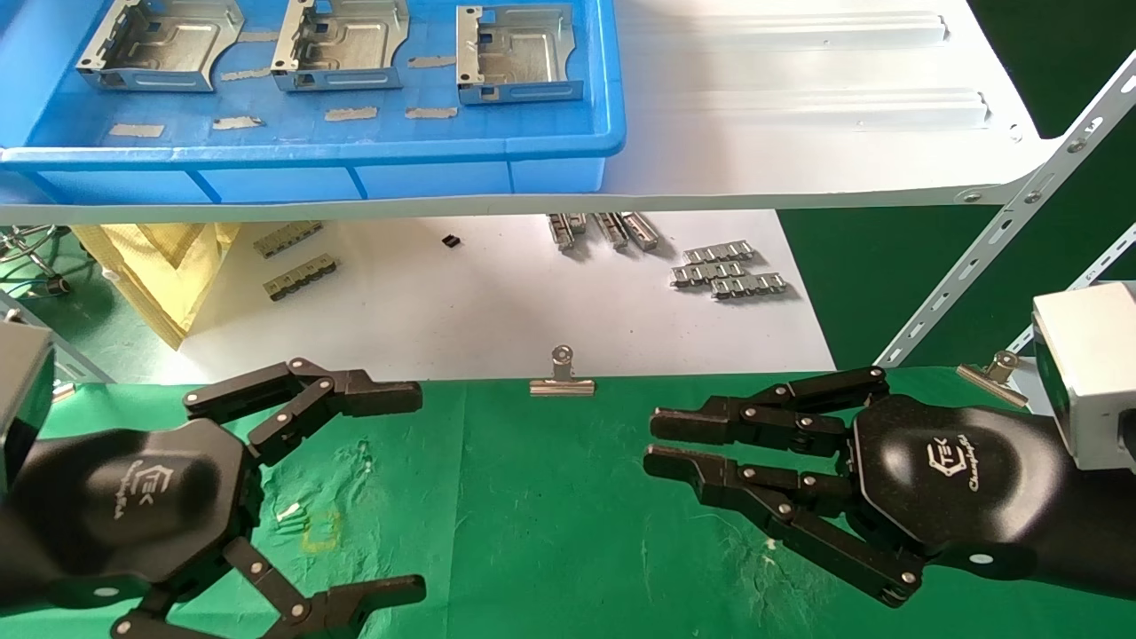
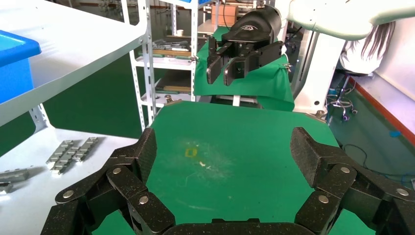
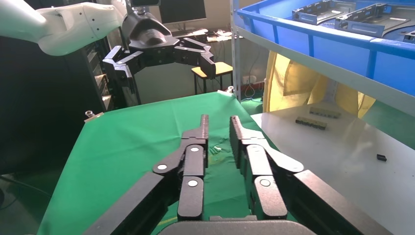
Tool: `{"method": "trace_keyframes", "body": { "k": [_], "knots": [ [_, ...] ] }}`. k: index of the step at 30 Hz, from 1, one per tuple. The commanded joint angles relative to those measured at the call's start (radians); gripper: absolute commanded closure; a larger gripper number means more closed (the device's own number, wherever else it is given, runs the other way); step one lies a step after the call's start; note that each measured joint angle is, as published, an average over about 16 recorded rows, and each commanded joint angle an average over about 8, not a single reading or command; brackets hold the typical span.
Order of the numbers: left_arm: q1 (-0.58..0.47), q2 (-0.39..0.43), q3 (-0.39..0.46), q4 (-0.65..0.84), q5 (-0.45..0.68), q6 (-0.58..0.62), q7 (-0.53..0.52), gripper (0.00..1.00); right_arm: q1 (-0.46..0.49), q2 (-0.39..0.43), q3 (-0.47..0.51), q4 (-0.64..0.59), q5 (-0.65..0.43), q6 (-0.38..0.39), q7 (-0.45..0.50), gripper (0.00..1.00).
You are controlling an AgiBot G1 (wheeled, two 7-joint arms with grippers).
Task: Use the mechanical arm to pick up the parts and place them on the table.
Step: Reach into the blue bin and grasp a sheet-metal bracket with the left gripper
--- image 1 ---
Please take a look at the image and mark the tangled floor cables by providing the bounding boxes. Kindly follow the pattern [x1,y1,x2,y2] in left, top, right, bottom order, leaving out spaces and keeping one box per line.
[0,225,72,298]

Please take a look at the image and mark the silver connector strip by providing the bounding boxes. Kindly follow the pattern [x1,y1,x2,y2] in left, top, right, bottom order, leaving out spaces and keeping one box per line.
[682,241,757,264]
[670,260,746,287]
[710,272,789,300]

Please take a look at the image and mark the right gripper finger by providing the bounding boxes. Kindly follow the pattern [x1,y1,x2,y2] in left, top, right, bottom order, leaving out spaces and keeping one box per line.
[643,444,924,609]
[651,366,890,458]

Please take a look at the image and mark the yellow plastic bag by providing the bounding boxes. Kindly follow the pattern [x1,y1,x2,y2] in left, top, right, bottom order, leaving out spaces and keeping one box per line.
[71,222,242,349]

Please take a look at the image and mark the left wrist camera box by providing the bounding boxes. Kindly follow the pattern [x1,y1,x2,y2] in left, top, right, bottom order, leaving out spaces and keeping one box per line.
[0,319,56,485]

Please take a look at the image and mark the blue plastic tray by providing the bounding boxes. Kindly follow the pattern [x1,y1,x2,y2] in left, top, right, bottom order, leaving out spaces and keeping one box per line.
[0,0,627,207]

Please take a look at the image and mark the white metal shelf board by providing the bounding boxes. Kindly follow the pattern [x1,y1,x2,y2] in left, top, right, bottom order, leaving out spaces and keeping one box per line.
[0,0,1061,227]

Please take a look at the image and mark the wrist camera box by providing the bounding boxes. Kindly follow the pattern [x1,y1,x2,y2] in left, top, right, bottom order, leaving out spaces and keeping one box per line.
[0,319,56,485]
[1032,282,1136,471]

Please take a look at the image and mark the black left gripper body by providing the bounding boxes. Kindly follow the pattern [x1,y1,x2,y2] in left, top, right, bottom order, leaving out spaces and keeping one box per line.
[0,417,264,615]

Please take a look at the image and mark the grey sheet metal bracket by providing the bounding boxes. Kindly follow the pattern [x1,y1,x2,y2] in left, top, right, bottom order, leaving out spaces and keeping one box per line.
[271,0,411,92]
[75,0,245,92]
[456,4,585,106]

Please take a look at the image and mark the dark connector strip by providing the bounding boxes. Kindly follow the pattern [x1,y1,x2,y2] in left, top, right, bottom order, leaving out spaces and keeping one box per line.
[253,222,325,260]
[264,254,340,302]

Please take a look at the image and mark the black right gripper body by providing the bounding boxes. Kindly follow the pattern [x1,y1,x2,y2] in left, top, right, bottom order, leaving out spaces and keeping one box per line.
[843,395,1136,600]

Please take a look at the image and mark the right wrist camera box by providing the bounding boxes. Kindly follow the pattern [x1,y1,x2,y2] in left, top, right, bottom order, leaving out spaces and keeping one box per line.
[1032,282,1136,471]

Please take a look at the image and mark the green table cloth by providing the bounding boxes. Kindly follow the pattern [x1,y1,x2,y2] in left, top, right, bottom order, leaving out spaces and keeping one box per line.
[0,366,1136,639]

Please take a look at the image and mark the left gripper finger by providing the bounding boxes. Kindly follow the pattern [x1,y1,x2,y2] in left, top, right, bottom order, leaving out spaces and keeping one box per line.
[184,358,423,467]
[111,537,427,639]

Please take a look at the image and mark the white perforated shelf upright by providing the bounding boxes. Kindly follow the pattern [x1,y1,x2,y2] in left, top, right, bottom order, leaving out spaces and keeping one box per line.
[874,49,1136,369]
[1007,226,1136,356]
[0,293,114,387]

